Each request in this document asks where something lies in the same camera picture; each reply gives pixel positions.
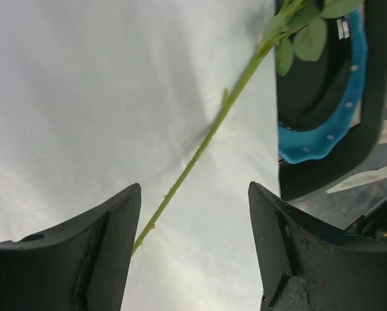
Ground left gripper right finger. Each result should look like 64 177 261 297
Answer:
248 182 387 310

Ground pink flower stems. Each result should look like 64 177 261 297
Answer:
132 1 362 253

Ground blue plate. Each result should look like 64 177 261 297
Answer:
278 8 368 164

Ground white wrapping paper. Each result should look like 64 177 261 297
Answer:
0 1 279 310

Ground dark green tray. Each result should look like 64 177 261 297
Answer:
280 1 387 201

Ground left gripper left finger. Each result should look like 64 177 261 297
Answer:
0 183 141 310

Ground cream ribbon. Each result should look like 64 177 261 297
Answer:
326 120 387 194

